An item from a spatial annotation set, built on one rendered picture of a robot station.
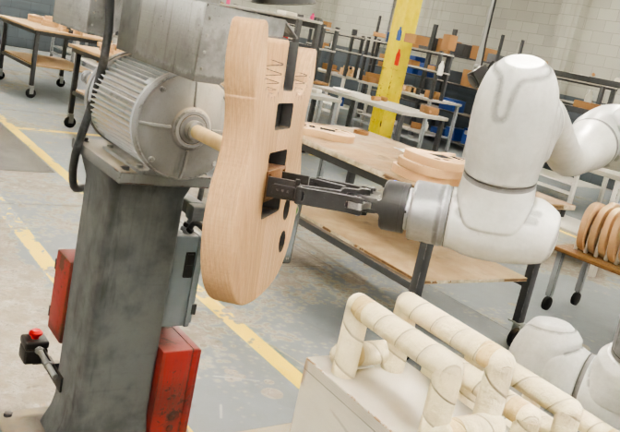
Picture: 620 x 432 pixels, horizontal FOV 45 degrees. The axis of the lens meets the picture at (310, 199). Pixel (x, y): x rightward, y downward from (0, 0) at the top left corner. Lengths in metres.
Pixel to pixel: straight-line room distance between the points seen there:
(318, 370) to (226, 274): 0.18
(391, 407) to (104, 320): 1.18
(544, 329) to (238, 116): 1.07
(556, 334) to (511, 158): 0.89
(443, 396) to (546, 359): 1.02
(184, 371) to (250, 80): 1.29
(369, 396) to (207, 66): 0.71
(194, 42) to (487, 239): 0.66
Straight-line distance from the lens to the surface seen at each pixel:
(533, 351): 1.84
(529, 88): 0.99
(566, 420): 1.04
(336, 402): 0.96
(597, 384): 1.81
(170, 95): 1.69
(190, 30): 1.42
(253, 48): 0.97
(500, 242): 1.06
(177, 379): 2.14
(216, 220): 0.99
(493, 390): 0.89
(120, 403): 2.13
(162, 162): 1.72
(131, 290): 1.98
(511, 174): 1.02
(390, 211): 1.07
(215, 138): 1.59
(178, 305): 2.09
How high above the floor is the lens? 1.51
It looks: 12 degrees down
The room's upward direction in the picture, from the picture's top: 12 degrees clockwise
